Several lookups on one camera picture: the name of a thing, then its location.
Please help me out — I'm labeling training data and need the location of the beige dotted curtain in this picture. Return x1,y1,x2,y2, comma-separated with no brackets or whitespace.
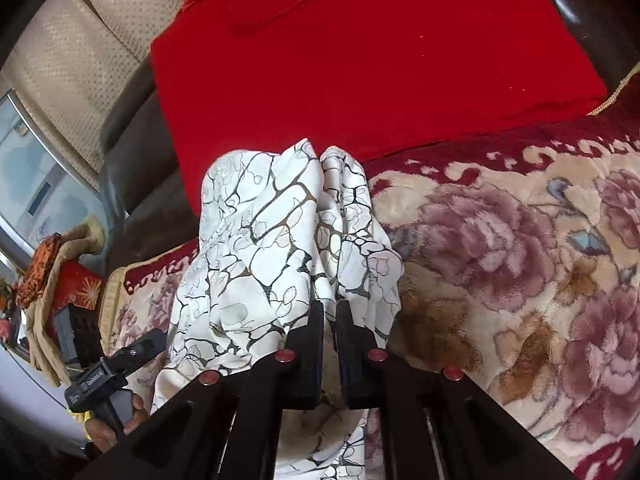
0,0,192,192

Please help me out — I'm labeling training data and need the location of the white black patterned coat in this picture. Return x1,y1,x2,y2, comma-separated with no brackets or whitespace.
150,139,405,480

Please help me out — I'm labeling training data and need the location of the red floral sofa blanket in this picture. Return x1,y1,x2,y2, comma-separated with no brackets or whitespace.
100,75,640,480

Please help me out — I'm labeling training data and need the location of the silver floral refrigerator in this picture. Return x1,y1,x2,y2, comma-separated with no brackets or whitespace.
0,87,107,267

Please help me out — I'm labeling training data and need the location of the beige quilted jacket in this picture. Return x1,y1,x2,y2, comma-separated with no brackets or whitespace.
22,217,109,387

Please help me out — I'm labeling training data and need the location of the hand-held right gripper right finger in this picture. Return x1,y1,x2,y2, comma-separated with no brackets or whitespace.
335,301,576,480

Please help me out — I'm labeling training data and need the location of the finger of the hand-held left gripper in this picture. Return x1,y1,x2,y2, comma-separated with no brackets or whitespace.
109,329,167,377
52,305,104,368

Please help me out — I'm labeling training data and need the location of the person's left hand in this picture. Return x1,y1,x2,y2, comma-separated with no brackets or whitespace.
84,392,151,456

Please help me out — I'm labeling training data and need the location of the red cardboard box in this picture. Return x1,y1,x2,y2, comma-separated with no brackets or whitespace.
47,260,106,331

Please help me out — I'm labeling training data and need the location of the large red cushion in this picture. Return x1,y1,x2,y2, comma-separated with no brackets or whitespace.
150,0,610,211

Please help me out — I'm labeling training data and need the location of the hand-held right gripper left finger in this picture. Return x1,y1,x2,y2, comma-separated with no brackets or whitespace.
75,300,326,480

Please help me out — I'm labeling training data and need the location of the orange black patterned cloth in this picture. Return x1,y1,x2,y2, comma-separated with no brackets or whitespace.
15,232,64,309

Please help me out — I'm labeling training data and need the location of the brown leather sofa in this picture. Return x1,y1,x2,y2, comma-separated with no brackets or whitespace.
97,0,640,267

